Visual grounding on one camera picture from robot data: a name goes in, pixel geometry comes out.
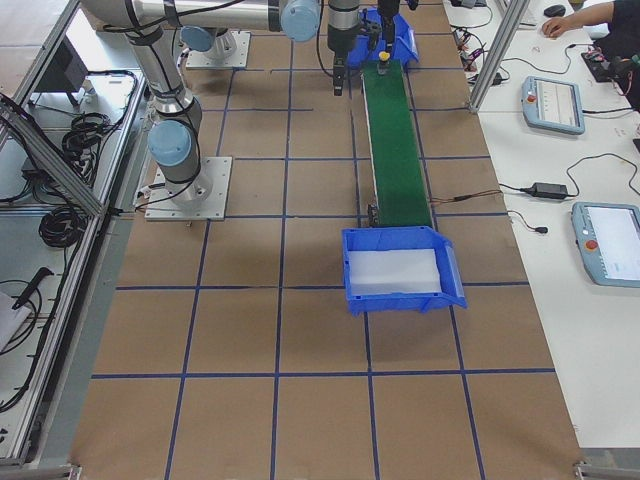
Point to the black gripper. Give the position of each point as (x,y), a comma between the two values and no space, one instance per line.
(339,44)
(386,20)

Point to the white foam pad destination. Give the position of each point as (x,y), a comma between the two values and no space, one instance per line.
(393,271)

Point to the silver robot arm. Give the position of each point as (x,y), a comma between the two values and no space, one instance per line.
(298,20)
(142,24)

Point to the aluminium frame post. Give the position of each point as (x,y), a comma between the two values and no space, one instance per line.
(501,42)

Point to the green conveyor belt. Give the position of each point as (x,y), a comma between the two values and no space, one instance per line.
(399,182)

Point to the near teach pendant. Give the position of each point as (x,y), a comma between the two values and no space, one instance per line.
(607,237)

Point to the yellow push button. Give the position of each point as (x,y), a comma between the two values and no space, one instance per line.
(384,58)

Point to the far teach pendant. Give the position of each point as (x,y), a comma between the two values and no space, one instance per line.
(552,105)

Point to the blue destination bin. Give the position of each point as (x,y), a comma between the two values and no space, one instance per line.
(404,238)

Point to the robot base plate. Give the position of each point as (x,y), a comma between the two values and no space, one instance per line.
(212,50)
(205,198)

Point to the black power adapter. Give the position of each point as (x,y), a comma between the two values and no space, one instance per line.
(548,191)

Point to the person hand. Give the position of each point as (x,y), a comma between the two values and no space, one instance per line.
(555,27)

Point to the blue source bin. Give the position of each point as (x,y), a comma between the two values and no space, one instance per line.
(404,48)

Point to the teach pendant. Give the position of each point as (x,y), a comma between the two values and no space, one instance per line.
(607,237)
(552,105)

